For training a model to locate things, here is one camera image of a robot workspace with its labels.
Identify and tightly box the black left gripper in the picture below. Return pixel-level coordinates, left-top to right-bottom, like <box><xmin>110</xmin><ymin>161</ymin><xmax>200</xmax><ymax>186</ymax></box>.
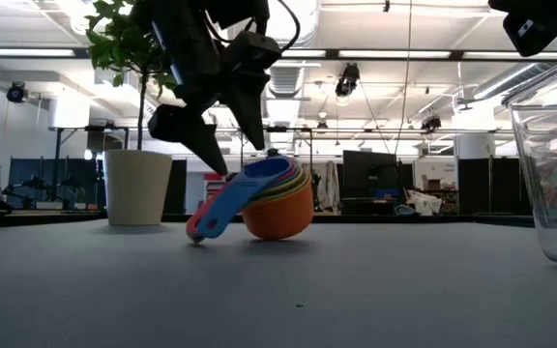
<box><xmin>146</xmin><ymin>0</ymin><xmax>272</xmax><ymax>177</ymax></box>

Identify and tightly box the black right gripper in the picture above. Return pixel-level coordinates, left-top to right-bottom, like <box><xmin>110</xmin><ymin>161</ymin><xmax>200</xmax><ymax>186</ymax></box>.
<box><xmin>487</xmin><ymin>0</ymin><xmax>557</xmax><ymax>59</ymax></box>

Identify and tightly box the blue measuring cup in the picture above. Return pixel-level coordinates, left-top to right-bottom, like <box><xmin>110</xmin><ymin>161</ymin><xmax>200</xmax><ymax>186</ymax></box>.
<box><xmin>195</xmin><ymin>155</ymin><xmax>297</xmax><ymax>240</ymax></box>

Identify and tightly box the yellow measuring cup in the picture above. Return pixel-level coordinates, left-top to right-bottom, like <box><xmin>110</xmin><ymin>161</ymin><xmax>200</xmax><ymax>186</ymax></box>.
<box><xmin>253</xmin><ymin>168</ymin><xmax>310</xmax><ymax>200</ymax></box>

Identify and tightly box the green measuring cup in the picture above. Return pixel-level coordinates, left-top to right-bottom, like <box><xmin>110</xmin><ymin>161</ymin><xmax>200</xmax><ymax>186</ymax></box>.
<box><xmin>246</xmin><ymin>175</ymin><xmax>313</xmax><ymax>210</ymax></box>

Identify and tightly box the orange measuring cup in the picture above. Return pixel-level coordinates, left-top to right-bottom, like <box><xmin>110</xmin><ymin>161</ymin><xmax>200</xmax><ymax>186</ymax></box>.
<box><xmin>240</xmin><ymin>177</ymin><xmax>315</xmax><ymax>242</ymax></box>

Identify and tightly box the red measuring cup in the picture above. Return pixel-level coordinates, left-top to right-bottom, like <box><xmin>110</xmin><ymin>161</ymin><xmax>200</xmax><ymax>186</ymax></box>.
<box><xmin>185</xmin><ymin>165</ymin><xmax>305</xmax><ymax>245</ymax></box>

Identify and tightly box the white plant pot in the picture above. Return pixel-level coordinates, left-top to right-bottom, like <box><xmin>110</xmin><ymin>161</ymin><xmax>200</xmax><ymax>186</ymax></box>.
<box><xmin>102</xmin><ymin>148</ymin><xmax>174</xmax><ymax>227</ymax></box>

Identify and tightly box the white hanging coat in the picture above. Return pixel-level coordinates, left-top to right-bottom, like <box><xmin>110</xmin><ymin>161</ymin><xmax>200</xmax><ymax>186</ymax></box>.
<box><xmin>315</xmin><ymin>159</ymin><xmax>342</xmax><ymax>213</ymax></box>

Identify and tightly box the black ceiling spotlight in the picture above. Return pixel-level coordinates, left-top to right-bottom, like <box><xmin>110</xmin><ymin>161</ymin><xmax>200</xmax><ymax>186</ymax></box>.
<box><xmin>420</xmin><ymin>114</ymin><xmax>443</xmax><ymax>132</ymax></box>
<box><xmin>334</xmin><ymin>61</ymin><xmax>362</xmax><ymax>99</ymax></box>
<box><xmin>5</xmin><ymin>80</ymin><xmax>29</xmax><ymax>104</ymax></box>

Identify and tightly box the green leafy plant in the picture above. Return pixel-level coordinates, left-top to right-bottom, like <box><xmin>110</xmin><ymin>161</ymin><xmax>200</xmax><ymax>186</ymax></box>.
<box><xmin>83</xmin><ymin>0</ymin><xmax>182</xmax><ymax>153</ymax></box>

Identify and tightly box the black monitor screen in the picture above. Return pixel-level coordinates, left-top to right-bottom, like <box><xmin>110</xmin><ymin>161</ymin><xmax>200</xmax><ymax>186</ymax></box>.
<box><xmin>341</xmin><ymin>149</ymin><xmax>399</xmax><ymax>201</ymax></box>

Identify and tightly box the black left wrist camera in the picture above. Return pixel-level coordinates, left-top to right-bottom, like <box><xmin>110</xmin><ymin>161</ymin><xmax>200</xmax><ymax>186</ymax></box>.
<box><xmin>229</xmin><ymin>29</ymin><xmax>283</xmax><ymax>71</ymax></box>

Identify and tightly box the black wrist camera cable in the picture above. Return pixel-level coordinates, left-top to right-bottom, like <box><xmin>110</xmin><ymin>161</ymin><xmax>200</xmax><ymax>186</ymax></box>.
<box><xmin>204</xmin><ymin>0</ymin><xmax>303</xmax><ymax>55</ymax></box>

